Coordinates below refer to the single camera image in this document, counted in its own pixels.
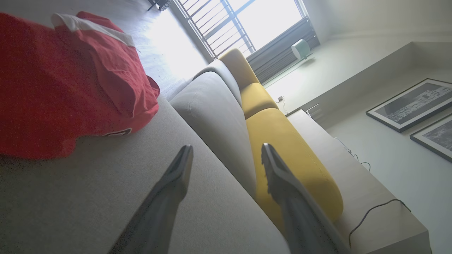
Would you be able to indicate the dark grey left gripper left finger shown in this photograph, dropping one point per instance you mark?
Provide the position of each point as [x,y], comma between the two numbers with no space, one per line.
[166,204]

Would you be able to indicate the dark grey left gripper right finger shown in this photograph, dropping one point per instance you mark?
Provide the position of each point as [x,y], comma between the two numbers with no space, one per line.
[300,218]

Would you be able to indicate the red shorts with white stripes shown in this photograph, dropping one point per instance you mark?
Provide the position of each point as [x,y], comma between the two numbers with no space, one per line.
[113,77]

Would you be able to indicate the red jersey with white sleeves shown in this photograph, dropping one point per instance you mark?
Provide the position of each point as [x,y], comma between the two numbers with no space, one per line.
[28,91]

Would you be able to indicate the yellow sofa back cushion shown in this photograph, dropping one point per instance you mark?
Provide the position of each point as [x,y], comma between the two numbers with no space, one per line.
[238,65]
[293,158]
[256,98]

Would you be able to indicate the large grey sofa seat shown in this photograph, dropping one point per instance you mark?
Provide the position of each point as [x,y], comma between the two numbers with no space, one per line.
[88,197]

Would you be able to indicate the beige console table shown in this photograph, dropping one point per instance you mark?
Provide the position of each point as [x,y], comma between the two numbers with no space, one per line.
[374,190]

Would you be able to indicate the grey sofa cushion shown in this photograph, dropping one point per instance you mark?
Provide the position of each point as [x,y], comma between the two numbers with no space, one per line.
[215,127]
[226,76]

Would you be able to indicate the black framed picture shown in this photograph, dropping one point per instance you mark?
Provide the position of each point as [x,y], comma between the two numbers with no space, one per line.
[438,139]
[411,104]

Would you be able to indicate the white round lamp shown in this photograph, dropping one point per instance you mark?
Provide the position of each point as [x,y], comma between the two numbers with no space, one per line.
[300,48]

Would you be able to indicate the grey curtain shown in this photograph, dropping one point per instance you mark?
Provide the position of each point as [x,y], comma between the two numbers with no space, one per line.
[282,49]

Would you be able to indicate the window with metal railing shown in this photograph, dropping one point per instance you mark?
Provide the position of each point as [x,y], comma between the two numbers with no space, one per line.
[247,21]

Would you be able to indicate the dark chair base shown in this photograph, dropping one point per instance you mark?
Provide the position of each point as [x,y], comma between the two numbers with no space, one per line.
[160,3]

